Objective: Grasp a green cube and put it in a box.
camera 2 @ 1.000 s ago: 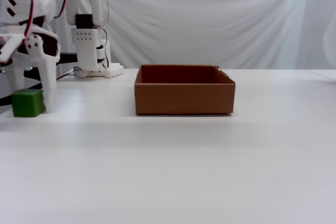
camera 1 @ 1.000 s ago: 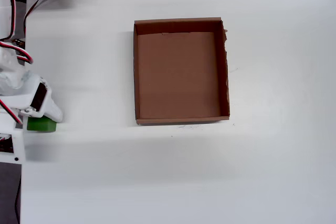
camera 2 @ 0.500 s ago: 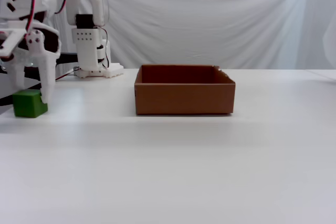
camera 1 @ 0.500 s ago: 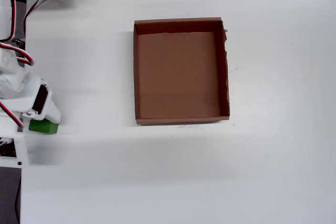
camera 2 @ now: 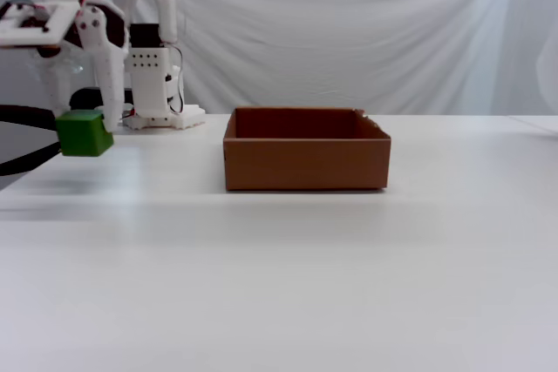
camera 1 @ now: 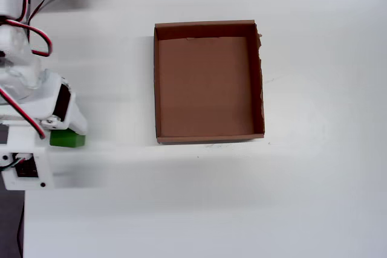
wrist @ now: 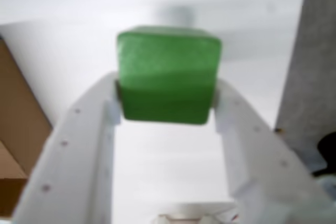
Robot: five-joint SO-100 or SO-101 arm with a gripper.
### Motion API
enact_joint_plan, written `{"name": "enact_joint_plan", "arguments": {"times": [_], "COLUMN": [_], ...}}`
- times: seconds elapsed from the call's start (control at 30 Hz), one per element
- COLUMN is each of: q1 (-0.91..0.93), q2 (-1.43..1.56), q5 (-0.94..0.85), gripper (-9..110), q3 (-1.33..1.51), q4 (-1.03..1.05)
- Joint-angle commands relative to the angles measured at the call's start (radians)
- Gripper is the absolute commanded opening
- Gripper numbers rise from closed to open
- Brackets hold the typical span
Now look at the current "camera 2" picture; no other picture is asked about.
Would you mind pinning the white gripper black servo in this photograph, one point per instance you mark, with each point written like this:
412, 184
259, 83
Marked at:
95, 29

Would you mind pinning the green cube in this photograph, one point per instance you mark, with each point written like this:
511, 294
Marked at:
83, 137

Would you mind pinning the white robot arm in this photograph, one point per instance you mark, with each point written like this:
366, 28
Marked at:
150, 80

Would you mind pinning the brown cardboard box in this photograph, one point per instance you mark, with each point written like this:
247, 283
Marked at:
305, 163

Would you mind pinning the black chair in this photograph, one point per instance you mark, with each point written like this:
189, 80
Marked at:
22, 115

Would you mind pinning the white cloth backdrop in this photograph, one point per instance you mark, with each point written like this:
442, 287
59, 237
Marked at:
349, 32

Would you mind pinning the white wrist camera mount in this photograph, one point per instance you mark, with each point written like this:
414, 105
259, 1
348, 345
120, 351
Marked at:
39, 28

